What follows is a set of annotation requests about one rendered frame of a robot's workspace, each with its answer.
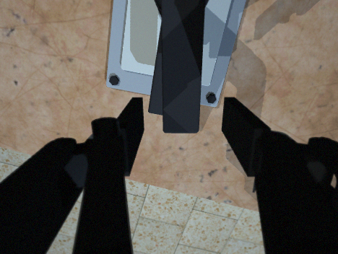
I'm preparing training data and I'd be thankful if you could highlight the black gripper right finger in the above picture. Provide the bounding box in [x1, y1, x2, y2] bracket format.
[222, 97, 338, 254]

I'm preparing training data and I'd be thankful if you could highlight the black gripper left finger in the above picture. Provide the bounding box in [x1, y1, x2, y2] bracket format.
[0, 97, 144, 254]

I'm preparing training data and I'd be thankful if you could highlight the grey metal mounting plate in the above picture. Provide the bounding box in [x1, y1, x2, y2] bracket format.
[106, 0, 246, 107]

